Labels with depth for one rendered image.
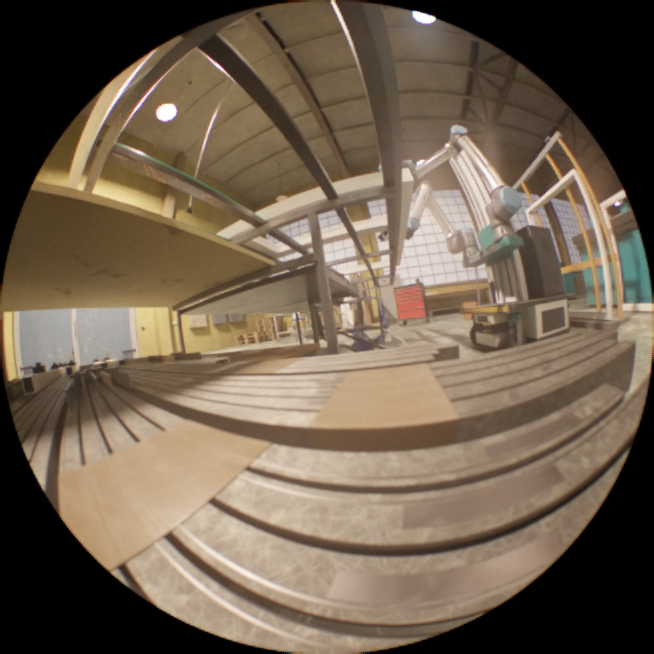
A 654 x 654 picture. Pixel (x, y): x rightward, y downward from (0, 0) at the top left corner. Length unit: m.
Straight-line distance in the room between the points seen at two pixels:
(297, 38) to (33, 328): 9.88
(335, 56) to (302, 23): 1.70
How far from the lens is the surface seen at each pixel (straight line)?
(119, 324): 6.52
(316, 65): 8.38
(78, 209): 0.46
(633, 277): 3.91
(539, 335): 1.47
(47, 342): 6.44
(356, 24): 0.48
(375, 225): 1.19
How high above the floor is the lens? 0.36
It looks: 1 degrees down
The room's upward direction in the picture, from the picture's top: 9 degrees counter-clockwise
